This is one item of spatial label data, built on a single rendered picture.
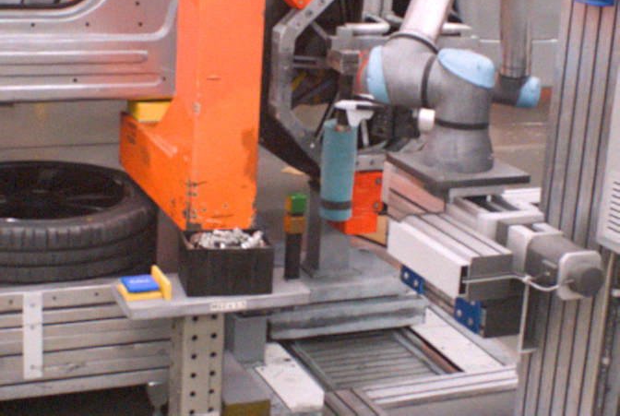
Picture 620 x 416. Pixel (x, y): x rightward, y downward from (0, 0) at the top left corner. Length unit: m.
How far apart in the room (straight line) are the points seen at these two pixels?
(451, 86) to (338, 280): 1.20
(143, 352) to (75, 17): 0.89
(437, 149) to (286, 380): 0.98
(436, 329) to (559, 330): 1.16
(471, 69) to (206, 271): 0.75
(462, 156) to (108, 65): 1.17
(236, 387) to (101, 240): 0.50
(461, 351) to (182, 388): 0.99
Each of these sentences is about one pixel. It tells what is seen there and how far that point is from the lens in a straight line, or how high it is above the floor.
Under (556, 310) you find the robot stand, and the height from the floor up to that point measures 0.57.
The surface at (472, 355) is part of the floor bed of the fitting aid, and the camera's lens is 3.55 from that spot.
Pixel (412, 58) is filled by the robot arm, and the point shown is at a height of 1.03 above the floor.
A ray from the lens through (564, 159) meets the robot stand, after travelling 2.51.
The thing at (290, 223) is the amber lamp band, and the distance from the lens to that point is 2.85.
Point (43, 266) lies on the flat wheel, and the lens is 3.10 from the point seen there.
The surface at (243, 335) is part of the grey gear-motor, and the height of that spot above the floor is 0.17.
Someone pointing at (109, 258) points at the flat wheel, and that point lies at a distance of 3.15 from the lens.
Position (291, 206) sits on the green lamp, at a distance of 2.84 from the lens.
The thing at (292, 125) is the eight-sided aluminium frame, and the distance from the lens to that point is 3.29.
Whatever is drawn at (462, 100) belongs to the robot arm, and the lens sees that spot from 2.52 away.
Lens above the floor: 1.47
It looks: 16 degrees down
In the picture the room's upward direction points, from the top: 4 degrees clockwise
